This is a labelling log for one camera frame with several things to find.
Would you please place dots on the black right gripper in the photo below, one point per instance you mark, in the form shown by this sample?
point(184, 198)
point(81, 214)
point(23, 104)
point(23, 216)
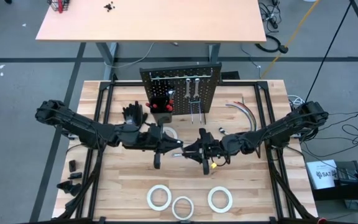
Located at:
point(214, 147)

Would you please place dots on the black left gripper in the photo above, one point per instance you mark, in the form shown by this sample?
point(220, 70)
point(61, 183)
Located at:
point(141, 140)

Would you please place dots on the chrome combination wrench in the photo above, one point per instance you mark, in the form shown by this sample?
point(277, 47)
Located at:
point(176, 154)
point(196, 88)
point(187, 88)

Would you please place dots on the white masking tape roll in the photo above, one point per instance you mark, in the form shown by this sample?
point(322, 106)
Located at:
point(209, 199)
point(174, 133)
point(149, 198)
point(173, 208)

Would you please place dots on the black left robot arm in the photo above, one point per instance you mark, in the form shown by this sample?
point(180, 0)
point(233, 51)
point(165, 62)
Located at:
point(79, 126)

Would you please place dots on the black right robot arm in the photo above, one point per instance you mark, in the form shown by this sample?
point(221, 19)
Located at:
point(284, 127)

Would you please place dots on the black plastic bin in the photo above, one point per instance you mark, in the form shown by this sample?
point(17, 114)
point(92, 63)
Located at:
point(162, 117)

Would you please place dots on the metal double prong hook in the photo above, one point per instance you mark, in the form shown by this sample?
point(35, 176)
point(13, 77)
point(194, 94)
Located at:
point(191, 116)

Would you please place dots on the black grey work glove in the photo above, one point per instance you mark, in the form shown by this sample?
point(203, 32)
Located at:
point(132, 113)

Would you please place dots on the black perforated pegboard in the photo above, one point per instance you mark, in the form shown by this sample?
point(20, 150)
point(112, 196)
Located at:
point(179, 90)

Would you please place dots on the small black block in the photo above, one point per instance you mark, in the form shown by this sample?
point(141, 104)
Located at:
point(76, 175)
point(72, 165)

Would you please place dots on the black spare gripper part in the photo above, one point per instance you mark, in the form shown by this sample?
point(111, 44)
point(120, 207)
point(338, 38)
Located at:
point(68, 188)

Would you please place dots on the light wooden side table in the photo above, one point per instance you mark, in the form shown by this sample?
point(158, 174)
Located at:
point(151, 21)

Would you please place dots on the white printed box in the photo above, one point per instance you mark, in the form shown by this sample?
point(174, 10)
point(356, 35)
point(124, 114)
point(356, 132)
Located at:
point(320, 182)

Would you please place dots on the red emergency stop button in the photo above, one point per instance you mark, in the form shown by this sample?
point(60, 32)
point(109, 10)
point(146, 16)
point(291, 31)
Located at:
point(322, 221)

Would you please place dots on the pile of small black parts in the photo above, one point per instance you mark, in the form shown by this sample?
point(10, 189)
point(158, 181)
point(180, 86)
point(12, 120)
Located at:
point(109, 7)

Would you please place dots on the black equipment shelf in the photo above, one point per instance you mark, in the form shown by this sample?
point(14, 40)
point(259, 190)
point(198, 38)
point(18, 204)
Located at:
point(346, 194)

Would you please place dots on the thin black strut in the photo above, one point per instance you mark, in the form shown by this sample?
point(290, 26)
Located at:
point(328, 56)

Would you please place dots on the black flat base plate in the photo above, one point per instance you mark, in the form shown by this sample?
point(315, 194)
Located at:
point(230, 75)

